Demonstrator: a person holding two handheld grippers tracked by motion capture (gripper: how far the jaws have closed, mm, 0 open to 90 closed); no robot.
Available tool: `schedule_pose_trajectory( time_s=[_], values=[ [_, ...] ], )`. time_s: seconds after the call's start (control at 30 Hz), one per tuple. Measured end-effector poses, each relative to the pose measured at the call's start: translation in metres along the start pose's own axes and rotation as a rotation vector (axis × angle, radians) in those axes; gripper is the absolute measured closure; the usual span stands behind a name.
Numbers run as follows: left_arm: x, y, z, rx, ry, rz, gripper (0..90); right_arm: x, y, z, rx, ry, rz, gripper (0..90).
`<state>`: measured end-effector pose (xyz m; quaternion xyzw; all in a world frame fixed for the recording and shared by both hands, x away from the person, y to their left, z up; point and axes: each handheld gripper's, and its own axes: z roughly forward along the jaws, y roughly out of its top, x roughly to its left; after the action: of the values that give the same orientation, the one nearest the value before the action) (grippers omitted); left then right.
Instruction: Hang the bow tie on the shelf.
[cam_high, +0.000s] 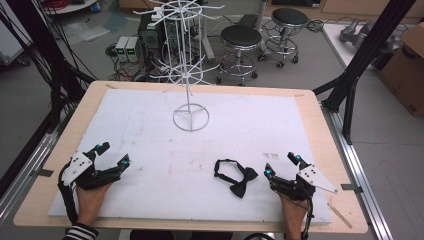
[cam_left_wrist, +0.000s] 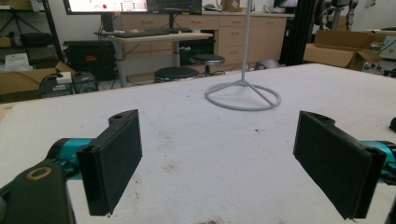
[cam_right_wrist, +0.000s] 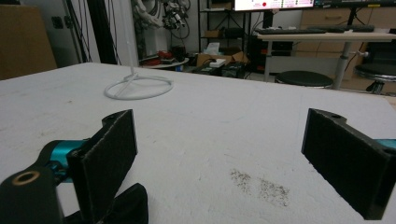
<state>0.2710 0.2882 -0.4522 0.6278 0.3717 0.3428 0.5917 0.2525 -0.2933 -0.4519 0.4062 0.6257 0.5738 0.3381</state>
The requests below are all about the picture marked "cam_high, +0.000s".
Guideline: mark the grey machine part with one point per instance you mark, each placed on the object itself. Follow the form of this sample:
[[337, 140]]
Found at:
[[353, 30]]

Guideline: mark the black tape strip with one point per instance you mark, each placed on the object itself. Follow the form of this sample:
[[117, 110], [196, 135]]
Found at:
[[45, 172], [351, 188]]

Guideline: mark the black round stool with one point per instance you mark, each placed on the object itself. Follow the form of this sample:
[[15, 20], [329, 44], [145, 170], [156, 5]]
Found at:
[[289, 17], [240, 36]]

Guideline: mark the wooden table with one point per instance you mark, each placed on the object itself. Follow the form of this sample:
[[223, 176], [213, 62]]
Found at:
[[316, 133]]

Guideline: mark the aluminium rail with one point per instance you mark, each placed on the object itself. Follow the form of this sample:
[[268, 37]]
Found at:
[[365, 193], [33, 160]]

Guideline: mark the thin wooden stick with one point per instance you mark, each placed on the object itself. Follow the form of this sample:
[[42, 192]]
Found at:
[[340, 215]]

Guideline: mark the person's left hand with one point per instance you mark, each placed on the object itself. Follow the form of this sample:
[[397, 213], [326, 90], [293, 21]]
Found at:
[[89, 205]]

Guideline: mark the white foam mat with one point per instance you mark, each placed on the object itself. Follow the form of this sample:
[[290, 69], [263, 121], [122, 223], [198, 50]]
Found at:
[[166, 190]]

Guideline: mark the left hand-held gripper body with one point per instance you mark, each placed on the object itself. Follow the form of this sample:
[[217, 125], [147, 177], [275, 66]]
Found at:
[[78, 165]]

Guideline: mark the clear plastic sheet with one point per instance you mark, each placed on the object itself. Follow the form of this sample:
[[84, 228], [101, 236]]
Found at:
[[83, 31]]

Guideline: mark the white floor platform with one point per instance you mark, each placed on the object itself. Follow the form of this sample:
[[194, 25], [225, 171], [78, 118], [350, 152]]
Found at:
[[336, 45]]

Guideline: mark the grey bench power supply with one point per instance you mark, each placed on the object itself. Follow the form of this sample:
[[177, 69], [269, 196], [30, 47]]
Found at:
[[121, 49], [134, 49]]

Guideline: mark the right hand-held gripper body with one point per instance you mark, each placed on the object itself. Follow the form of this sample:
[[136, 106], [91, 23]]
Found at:
[[315, 176]]

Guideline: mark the white cabinet on casters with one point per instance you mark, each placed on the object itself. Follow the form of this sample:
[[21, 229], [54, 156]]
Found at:
[[10, 40]]

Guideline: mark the black metal frame post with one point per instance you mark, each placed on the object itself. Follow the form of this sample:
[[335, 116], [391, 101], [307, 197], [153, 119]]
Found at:
[[40, 43], [376, 43]]

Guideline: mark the person's right hand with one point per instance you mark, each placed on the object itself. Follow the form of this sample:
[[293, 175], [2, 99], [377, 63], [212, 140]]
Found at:
[[294, 213]]

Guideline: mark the grey desk leg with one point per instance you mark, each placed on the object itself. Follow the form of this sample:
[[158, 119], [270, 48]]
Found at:
[[207, 46]]

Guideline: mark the brown cardboard box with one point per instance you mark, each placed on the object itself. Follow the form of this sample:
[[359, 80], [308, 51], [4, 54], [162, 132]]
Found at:
[[406, 76]]

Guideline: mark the black computer tower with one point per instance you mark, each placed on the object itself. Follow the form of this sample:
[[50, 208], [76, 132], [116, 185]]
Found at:
[[148, 36]]

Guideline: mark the black bow tie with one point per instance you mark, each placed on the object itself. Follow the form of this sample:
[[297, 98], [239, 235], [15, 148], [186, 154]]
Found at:
[[241, 186]]

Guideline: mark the white round table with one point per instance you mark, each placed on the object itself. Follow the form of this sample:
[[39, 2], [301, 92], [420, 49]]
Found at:
[[71, 7]]

